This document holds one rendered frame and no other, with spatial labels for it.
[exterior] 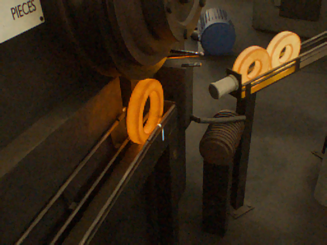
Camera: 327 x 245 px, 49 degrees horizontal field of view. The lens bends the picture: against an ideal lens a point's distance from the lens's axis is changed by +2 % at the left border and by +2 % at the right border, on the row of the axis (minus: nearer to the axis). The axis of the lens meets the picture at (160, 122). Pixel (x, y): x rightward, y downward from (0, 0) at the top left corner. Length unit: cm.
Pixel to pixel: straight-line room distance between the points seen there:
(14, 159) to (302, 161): 163
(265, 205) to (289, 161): 37
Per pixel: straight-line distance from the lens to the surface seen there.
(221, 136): 125
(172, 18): 72
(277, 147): 212
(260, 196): 181
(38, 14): 73
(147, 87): 92
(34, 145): 71
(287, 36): 139
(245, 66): 128
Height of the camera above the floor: 127
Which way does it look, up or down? 34 degrees down
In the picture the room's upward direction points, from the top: 3 degrees counter-clockwise
